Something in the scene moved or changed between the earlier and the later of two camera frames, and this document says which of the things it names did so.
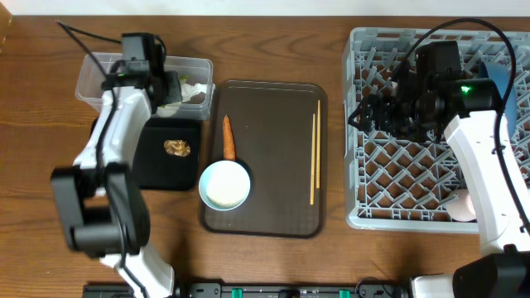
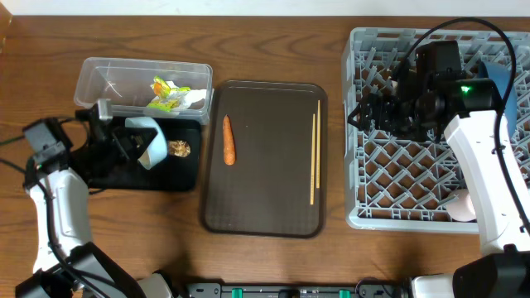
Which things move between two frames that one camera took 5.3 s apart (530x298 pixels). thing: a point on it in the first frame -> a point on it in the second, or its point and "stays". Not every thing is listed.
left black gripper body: x=171 y=88 -> x=101 y=155
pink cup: x=461 y=207 stays
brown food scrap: x=177 y=147 stays
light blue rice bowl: x=224 y=185 -> x=157 y=151
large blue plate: x=500 y=74 stays
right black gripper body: x=397 y=119 stays
